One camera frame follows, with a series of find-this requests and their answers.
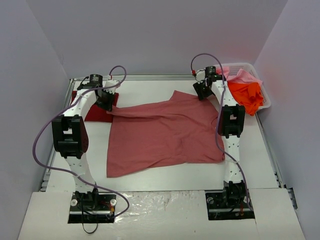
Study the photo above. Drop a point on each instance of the light pink t-shirt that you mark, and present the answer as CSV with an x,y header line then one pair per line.
x,y
241,74

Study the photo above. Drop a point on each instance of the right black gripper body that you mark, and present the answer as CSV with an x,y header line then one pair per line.
x,y
200,90

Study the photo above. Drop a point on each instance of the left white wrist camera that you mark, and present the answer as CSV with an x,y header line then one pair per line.
x,y
111,86

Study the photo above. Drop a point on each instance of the salmon pink t-shirt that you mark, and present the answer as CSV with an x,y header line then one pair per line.
x,y
172,132

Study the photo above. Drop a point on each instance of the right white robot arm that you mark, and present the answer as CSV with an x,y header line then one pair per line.
x,y
228,130

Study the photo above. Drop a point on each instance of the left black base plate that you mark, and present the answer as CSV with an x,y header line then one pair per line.
x,y
105,205

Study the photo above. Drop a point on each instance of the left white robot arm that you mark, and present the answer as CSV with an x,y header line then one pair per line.
x,y
70,137

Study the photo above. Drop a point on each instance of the white plastic basket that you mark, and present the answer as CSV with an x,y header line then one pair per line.
x,y
266,99

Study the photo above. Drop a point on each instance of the orange t-shirt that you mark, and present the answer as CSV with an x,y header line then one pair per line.
x,y
248,95

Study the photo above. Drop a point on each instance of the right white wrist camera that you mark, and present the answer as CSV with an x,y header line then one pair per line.
x,y
200,75

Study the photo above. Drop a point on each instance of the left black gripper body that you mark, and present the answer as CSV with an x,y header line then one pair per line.
x,y
105,101

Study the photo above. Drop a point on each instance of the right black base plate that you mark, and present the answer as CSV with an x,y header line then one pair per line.
x,y
218,209

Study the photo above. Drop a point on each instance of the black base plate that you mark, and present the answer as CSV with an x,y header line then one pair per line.
x,y
105,205
218,209

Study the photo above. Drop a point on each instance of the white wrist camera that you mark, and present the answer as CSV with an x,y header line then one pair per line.
x,y
200,75
111,86

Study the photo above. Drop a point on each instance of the folded dark red t-shirt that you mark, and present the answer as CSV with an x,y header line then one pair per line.
x,y
97,114

